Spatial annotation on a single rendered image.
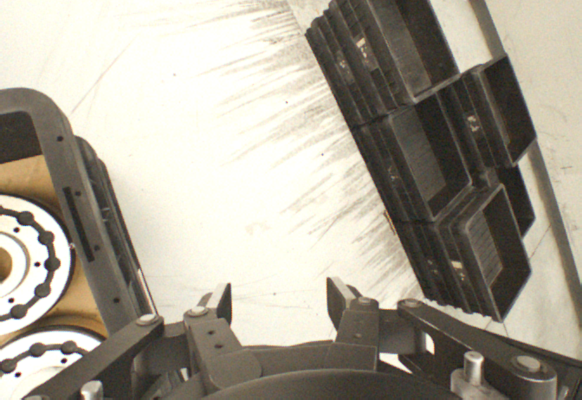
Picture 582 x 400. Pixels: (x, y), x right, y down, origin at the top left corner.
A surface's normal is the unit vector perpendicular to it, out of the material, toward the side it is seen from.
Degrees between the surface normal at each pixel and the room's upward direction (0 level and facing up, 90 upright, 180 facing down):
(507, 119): 90
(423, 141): 0
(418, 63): 0
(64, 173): 0
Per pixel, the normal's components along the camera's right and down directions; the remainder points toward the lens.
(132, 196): 0.45, -0.09
